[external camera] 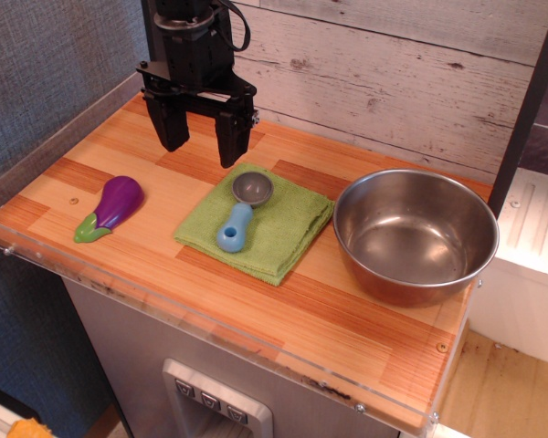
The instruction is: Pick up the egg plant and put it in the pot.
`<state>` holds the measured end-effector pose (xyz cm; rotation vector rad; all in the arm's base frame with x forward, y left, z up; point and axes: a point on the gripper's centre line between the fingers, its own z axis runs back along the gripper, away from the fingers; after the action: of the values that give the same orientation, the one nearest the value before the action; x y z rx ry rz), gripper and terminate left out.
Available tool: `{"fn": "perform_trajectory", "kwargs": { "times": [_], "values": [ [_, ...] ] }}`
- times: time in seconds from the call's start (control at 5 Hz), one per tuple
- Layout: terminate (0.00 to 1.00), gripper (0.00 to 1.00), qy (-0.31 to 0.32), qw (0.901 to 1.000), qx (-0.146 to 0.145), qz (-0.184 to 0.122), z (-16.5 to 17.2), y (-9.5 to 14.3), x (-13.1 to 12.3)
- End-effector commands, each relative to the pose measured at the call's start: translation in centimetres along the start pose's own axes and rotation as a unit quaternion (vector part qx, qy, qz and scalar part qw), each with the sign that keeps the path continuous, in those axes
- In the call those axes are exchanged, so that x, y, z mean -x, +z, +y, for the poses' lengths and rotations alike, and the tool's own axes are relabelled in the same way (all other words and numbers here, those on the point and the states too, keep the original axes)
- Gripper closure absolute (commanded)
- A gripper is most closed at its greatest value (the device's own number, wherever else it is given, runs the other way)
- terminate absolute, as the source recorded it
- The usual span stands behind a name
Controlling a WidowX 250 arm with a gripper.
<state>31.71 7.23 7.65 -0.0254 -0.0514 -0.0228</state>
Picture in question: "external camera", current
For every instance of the blue grey toy scoop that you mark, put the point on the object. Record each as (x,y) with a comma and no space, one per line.
(250,190)

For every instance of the grey toy fridge cabinet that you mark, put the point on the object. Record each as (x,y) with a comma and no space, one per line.
(132,346)

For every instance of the silver dispenser button panel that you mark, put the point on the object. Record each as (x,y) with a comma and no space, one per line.
(205,407)

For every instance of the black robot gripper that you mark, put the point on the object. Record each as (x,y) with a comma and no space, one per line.
(200,60)

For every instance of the stainless steel bowl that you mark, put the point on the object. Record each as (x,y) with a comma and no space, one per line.
(413,238)

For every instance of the green folded cloth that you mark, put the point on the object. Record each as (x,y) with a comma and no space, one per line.
(279,233)

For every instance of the dark right frame post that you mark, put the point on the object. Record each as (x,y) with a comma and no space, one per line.
(512,156)

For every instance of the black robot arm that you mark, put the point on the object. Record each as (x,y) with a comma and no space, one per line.
(197,10)

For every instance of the purple toy eggplant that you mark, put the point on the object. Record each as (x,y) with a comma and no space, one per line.
(121,197)

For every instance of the white toy sink unit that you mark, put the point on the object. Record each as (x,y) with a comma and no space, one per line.
(511,307)

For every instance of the clear acrylic table guard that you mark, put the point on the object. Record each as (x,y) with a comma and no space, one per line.
(344,346)

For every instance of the yellow black object bottom left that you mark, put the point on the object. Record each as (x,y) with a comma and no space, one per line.
(19,420)

